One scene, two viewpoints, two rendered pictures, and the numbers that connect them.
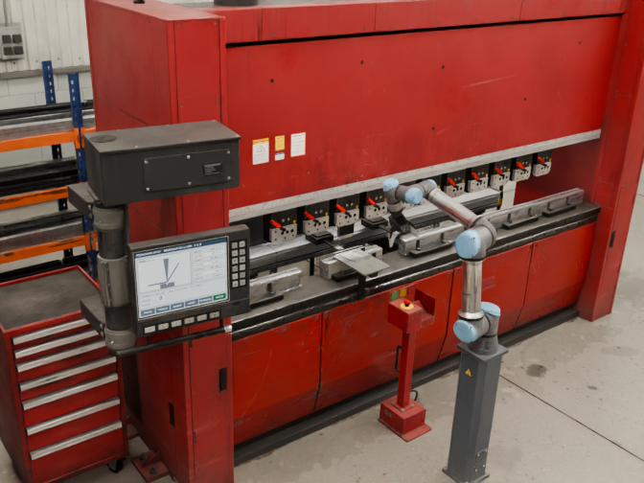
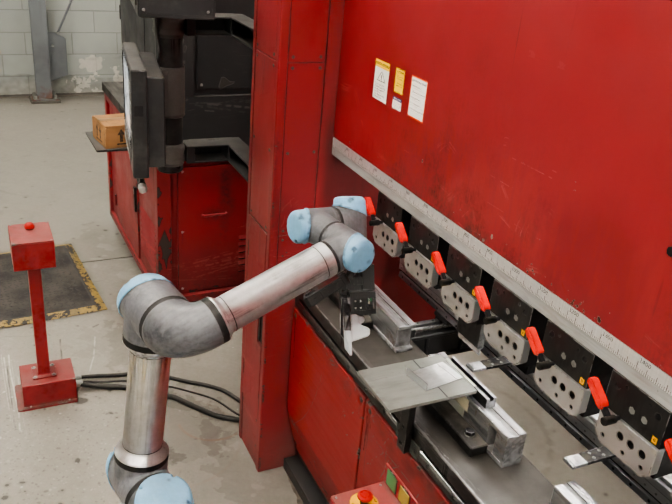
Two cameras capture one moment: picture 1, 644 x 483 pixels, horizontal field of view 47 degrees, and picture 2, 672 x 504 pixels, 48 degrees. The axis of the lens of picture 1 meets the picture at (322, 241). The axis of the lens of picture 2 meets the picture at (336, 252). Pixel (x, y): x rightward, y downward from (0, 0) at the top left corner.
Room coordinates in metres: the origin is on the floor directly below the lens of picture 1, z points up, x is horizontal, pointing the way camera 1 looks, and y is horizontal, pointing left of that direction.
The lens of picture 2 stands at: (3.64, -1.91, 2.14)
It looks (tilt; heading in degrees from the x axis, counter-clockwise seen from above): 25 degrees down; 100
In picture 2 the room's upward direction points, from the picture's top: 5 degrees clockwise
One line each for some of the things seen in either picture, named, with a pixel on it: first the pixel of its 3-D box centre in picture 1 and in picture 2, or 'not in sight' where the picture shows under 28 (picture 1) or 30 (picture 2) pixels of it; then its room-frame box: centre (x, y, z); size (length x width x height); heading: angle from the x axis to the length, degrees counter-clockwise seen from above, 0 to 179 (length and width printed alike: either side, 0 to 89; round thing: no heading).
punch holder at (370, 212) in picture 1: (372, 200); (519, 320); (3.81, -0.27, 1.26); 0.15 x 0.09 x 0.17; 127
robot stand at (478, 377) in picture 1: (473, 412); not in sight; (3.14, -0.80, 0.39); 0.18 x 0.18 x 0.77; 38
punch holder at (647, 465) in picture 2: (425, 188); (644, 420); (4.06, -0.58, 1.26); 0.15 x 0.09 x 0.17; 127
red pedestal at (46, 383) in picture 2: not in sight; (38, 314); (1.94, 0.60, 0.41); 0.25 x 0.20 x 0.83; 37
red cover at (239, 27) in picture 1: (453, 11); not in sight; (4.09, -0.65, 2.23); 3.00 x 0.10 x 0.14; 127
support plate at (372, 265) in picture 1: (361, 262); (416, 382); (3.59, -0.21, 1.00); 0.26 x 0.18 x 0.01; 37
